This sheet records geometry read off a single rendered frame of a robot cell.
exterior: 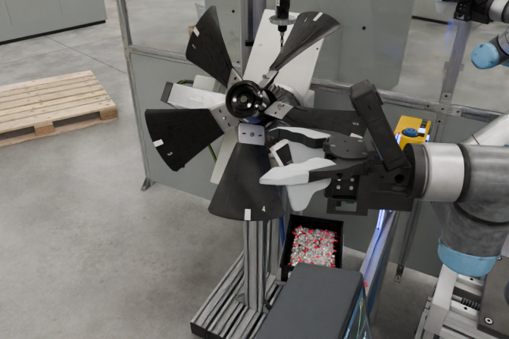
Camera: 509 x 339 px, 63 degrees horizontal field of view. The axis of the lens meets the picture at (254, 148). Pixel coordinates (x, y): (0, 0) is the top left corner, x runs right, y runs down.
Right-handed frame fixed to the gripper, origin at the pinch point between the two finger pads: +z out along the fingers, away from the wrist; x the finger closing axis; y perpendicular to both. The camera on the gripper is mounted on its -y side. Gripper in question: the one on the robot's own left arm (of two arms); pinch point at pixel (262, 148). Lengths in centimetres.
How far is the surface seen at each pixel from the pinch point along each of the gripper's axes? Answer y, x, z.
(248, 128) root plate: 24, 68, 9
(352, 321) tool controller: 23.4, -5.3, -13.4
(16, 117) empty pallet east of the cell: 97, 257, 224
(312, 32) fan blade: -4, 78, -9
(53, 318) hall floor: 134, 90, 105
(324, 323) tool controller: 21.9, -7.4, -9.3
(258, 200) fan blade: 42, 56, 5
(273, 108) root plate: 17, 69, 2
